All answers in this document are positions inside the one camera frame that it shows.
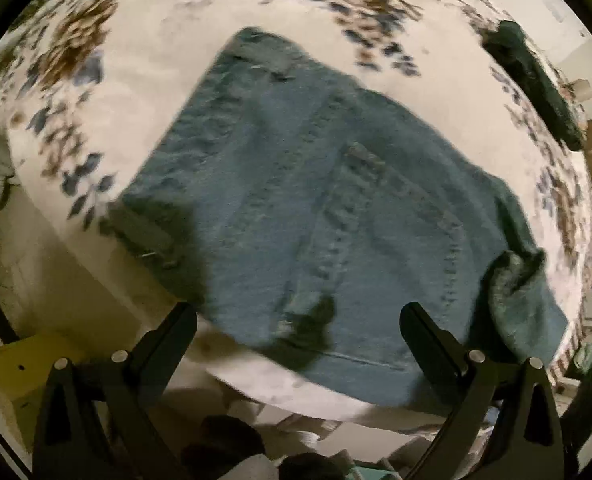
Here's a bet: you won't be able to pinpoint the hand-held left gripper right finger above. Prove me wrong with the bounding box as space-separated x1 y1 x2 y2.
399 302 564 480

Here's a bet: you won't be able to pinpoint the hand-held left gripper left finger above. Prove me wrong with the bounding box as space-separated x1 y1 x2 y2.
32 301 199 480

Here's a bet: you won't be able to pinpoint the blue denim pants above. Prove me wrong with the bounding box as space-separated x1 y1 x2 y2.
107 27 569 404

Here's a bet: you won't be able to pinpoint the yellow box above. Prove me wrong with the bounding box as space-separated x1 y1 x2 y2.
0 334 88 456

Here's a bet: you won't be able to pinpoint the floral printed bed sheet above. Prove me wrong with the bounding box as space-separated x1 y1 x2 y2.
0 0 592 435

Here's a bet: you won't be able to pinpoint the dark green cloth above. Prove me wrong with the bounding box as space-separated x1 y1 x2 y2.
482 20 586 152

